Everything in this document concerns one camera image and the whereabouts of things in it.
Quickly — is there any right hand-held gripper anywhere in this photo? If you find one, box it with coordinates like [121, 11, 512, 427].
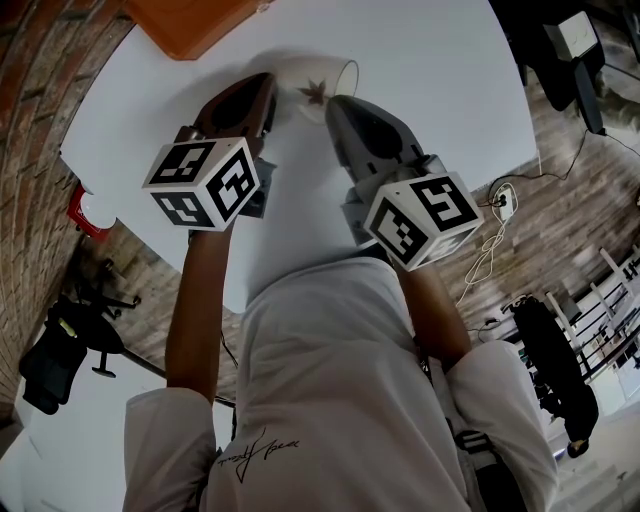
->
[324, 93, 485, 273]

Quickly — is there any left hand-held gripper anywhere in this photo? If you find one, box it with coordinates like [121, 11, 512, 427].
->
[141, 72, 279, 232]

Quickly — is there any white cup with leaf print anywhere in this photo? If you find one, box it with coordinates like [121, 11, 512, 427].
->
[269, 52, 361, 126]

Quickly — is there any person's right forearm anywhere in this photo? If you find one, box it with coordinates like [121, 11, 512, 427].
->
[397, 262, 474, 374]

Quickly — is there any person's left forearm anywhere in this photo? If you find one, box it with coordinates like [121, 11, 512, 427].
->
[164, 227, 236, 406]

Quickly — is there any white power strip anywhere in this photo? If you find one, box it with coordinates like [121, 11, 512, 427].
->
[492, 182, 517, 220]

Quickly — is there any orange cardboard box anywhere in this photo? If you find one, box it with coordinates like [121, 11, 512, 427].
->
[124, 0, 274, 62]

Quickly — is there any white metal rack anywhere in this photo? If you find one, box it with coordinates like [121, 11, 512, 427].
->
[544, 244, 640, 389]

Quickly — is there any person's white shirt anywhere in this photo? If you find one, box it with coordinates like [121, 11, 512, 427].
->
[122, 255, 560, 512]

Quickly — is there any white round plate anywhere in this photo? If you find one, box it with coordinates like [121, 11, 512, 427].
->
[81, 192, 117, 232]

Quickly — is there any black office chair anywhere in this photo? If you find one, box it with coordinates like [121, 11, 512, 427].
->
[504, 0, 609, 137]
[18, 254, 144, 417]

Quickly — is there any red fire equipment box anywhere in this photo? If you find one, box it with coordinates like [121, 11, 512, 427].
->
[66, 182, 117, 245]

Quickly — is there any white box on chair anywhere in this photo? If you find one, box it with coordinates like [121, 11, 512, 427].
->
[543, 10, 600, 62]

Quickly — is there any white power cable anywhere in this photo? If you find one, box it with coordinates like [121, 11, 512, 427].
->
[453, 214, 509, 307]

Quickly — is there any black power cable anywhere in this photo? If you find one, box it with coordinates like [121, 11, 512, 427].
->
[484, 127, 640, 206]

